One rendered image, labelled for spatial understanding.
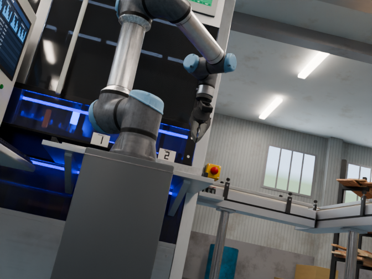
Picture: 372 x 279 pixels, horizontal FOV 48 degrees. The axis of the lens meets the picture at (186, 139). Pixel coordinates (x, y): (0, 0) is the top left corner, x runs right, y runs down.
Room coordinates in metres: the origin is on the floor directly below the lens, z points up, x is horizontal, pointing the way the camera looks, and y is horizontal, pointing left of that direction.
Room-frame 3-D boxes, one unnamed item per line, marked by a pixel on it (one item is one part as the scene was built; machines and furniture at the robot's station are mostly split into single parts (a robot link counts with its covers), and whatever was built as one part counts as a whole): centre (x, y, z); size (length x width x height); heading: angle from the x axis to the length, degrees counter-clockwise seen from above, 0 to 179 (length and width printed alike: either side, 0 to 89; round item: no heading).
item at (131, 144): (1.25, 0.15, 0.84); 0.15 x 0.15 x 0.10
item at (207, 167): (2.12, -0.17, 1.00); 0.08 x 0.07 x 0.07; 7
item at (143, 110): (1.26, 0.15, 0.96); 0.13 x 0.12 x 0.14; 52
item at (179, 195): (1.90, -0.02, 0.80); 0.34 x 0.03 x 0.13; 7
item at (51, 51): (2.01, 0.61, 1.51); 0.47 x 0.01 x 0.59; 97
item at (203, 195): (2.16, -0.18, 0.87); 0.14 x 0.13 x 0.02; 7
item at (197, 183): (1.88, 0.23, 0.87); 0.70 x 0.48 x 0.02; 97
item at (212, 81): (1.71, -0.04, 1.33); 0.09 x 0.08 x 0.11; 142
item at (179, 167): (1.86, 0.05, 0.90); 0.34 x 0.26 x 0.04; 6
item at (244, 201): (2.29, -0.43, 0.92); 0.69 x 0.15 x 0.16; 97
